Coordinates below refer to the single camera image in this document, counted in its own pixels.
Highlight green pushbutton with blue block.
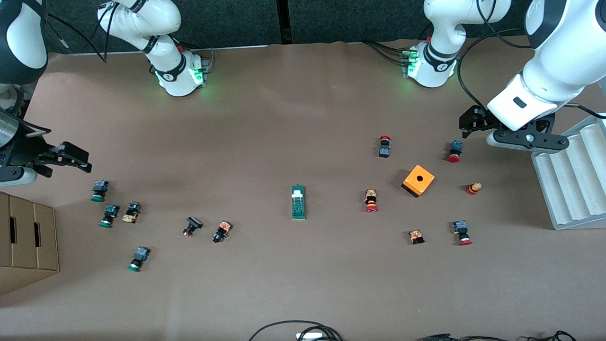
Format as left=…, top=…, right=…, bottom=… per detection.
left=98, top=204, right=120, bottom=228
left=127, top=246, right=151, bottom=272
left=90, top=179, right=110, bottom=203

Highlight white ridged plastic tray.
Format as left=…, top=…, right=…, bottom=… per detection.
left=530, top=116, right=606, bottom=231

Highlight brown cardboard box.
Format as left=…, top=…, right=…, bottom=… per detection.
left=0, top=191, right=60, bottom=296

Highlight black square button red base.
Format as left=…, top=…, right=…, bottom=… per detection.
left=182, top=216, right=204, bottom=238

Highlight black pushbutton with orange block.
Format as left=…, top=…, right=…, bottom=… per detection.
left=212, top=220, right=233, bottom=244

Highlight brown paper table cover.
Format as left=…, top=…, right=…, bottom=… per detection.
left=0, top=28, right=606, bottom=341

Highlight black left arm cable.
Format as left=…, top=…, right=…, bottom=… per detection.
left=456, top=0, right=606, bottom=119

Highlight orange button enclosure box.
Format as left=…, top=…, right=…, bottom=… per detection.
left=401, top=164, right=436, bottom=198

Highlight beige black switch block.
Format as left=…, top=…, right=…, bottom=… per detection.
left=121, top=201, right=142, bottom=224

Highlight black left base cables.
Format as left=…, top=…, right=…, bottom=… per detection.
left=364, top=40, right=409, bottom=66

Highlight black base cables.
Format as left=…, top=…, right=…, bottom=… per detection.
left=179, top=43, right=214, bottom=72
left=364, top=40, right=409, bottom=66

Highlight black right base cables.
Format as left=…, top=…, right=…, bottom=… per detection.
left=179, top=43, right=214, bottom=72

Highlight thin black cable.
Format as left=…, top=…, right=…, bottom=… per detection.
left=450, top=330, right=577, bottom=341

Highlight black vertical post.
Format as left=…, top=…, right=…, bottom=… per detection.
left=277, top=0, right=290, bottom=45

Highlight black cable bundle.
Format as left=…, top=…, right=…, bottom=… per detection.
left=296, top=326, right=344, bottom=341

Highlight black looped cable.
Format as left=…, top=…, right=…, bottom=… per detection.
left=248, top=320, right=344, bottom=341

